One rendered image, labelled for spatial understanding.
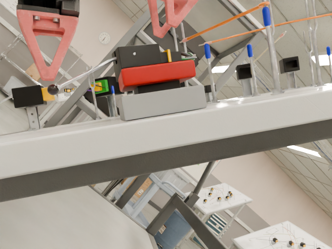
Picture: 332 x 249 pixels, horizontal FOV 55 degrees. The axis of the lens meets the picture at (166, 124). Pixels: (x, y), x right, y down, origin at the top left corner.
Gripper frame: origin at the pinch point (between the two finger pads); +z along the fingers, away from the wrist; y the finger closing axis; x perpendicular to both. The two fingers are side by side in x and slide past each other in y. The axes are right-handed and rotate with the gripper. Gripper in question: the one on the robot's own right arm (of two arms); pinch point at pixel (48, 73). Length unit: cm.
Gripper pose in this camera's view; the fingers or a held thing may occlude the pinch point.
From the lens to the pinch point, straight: 42.1
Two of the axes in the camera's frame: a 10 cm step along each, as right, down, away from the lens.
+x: -9.4, 0.0, -3.5
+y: -3.5, 0.1, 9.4
